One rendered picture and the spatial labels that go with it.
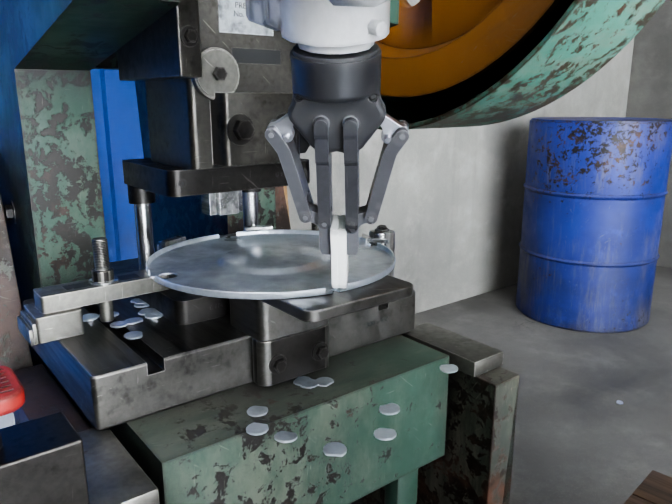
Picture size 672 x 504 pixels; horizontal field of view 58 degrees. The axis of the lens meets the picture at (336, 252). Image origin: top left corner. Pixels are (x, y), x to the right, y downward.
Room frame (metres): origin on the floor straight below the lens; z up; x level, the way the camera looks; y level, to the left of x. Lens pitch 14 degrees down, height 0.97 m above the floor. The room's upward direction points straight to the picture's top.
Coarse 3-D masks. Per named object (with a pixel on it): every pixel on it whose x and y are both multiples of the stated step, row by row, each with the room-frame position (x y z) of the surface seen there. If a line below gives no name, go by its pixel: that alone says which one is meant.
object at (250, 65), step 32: (224, 0) 0.72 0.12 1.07; (224, 32) 0.72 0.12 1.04; (256, 32) 0.75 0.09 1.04; (224, 64) 0.71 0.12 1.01; (256, 64) 0.75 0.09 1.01; (288, 64) 0.77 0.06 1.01; (160, 96) 0.75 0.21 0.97; (192, 96) 0.70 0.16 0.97; (224, 96) 0.69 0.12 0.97; (256, 96) 0.71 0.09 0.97; (288, 96) 0.74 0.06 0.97; (160, 128) 0.76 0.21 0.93; (192, 128) 0.70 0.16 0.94; (224, 128) 0.69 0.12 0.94; (256, 128) 0.71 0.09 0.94; (160, 160) 0.77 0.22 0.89; (192, 160) 0.70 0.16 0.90; (224, 160) 0.69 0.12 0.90; (256, 160) 0.71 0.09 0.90
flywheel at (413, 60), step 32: (448, 0) 0.98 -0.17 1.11; (480, 0) 0.94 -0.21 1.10; (512, 0) 0.85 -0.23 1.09; (544, 0) 0.81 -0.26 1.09; (416, 32) 1.04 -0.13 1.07; (448, 32) 0.98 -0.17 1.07; (480, 32) 0.89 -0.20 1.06; (512, 32) 0.85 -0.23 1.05; (544, 32) 0.85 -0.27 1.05; (384, 64) 1.04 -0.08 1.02; (416, 64) 0.99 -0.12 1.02; (448, 64) 0.93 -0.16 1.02; (480, 64) 0.89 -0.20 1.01; (512, 64) 0.90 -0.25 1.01; (416, 96) 0.99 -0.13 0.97; (448, 96) 1.02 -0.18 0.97
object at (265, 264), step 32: (160, 256) 0.72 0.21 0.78; (192, 256) 0.72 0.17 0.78; (224, 256) 0.70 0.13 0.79; (256, 256) 0.70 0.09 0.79; (288, 256) 0.70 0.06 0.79; (320, 256) 0.70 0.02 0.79; (352, 256) 0.72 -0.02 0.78; (384, 256) 0.72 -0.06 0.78; (192, 288) 0.58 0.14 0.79; (224, 288) 0.59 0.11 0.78; (256, 288) 0.59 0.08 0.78; (288, 288) 0.59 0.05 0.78; (320, 288) 0.57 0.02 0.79; (352, 288) 0.59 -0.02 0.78
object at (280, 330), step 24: (360, 288) 0.60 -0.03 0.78; (384, 288) 0.60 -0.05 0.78; (408, 288) 0.60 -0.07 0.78; (240, 312) 0.67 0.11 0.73; (264, 312) 0.64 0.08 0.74; (288, 312) 0.55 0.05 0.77; (312, 312) 0.53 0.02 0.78; (336, 312) 0.55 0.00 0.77; (264, 336) 0.64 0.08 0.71; (288, 336) 0.66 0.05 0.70; (312, 336) 0.68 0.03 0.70; (264, 360) 0.64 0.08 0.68; (288, 360) 0.65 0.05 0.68; (312, 360) 0.68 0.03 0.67; (264, 384) 0.64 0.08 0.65
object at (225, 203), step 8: (224, 192) 0.78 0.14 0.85; (232, 192) 0.79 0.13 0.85; (240, 192) 0.80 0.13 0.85; (208, 200) 0.78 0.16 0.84; (216, 200) 0.78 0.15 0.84; (224, 200) 0.78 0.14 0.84; (232, 200) 0.79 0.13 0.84; (240, 200) 0.80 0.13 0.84; (208, 208) 0.78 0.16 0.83; (216, 208) 0.78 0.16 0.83; (224, 208) 0.78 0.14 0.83; (232, 208) 0.79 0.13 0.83; (240, 208) 0.80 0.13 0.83
